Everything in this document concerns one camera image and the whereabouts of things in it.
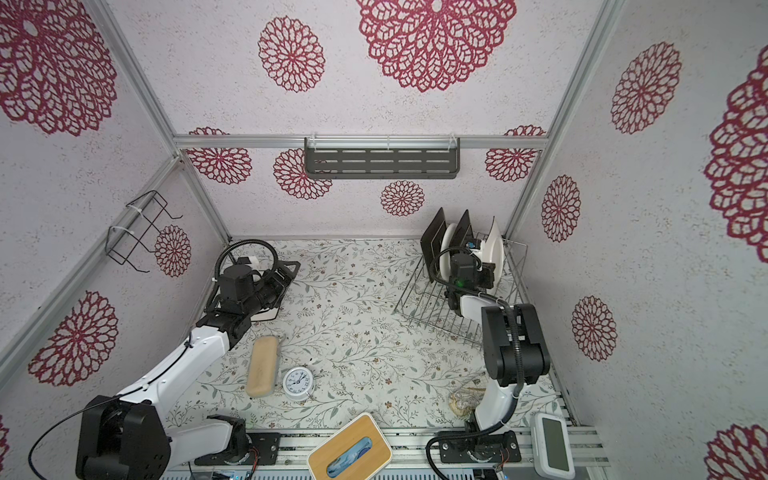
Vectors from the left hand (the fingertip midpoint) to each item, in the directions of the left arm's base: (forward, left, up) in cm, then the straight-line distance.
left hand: (296, 276), depth 83 cm
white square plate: (+10, -58, -2) cm, 59 cm away
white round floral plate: (+12, -44, -7) cm, 47 cm away
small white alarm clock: (-23, -1, -17) cm, 29 cm away
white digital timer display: (-40, -63, -16) cm, 77 cm away
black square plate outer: (+15, -40, -2) cm, 43 cm away
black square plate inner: (+17, -50, -1) cm, 53 cm away
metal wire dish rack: (+3, -39, -20) cm, 44 cm away
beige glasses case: (-19, +10, -17) cm, 27 cm away
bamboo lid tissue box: (-40, -17, -18) cm, 47 cm away
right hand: (+8, -59, -4) cm, 60 cm away
